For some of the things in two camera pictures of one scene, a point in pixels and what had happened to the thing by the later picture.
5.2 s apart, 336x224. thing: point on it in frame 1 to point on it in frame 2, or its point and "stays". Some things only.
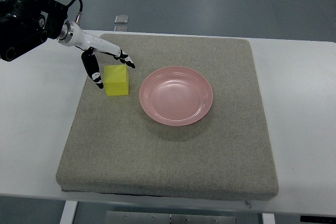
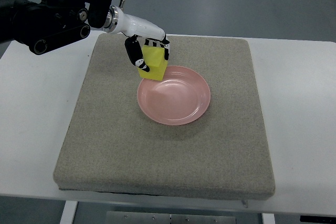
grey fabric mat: [116, 148] stays
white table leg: [69, 212] stays
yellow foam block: [116, 78] to [154, 58]
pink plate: [176, 96] stays
